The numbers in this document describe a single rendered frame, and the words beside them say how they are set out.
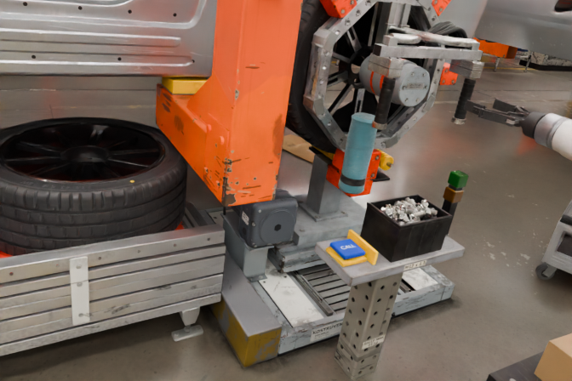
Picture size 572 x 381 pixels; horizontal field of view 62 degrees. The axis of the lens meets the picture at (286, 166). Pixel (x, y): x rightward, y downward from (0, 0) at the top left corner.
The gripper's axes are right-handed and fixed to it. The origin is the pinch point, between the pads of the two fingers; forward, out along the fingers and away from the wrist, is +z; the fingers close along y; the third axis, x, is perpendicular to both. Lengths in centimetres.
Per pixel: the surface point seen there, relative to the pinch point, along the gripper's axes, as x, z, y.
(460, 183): -19.4, -11.9, -15.8
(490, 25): 7, 167, 213
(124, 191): -34, 32, -100
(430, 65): 4.3, 32.7, 8.7
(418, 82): 3.3, 13.2, -16.1
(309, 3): 21, 39, -43
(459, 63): 10.2, 11.2, -2.5
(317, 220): -60, 40, -25
